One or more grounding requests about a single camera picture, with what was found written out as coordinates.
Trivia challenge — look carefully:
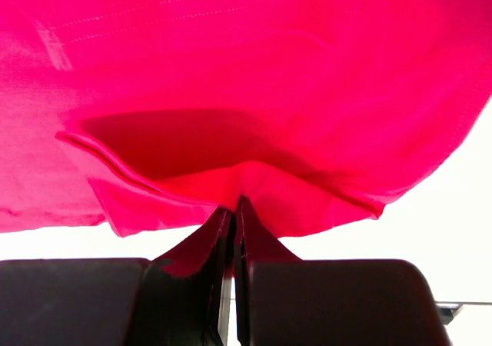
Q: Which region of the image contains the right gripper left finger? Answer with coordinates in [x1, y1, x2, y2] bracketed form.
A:
[1, 209, 231, 345]

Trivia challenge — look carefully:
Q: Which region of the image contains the crimson t shirt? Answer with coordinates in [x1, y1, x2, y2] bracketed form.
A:
[0, 0, 492, 239]

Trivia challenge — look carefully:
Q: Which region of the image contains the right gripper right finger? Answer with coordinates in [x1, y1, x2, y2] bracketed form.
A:
[234, 197, 450, 346]

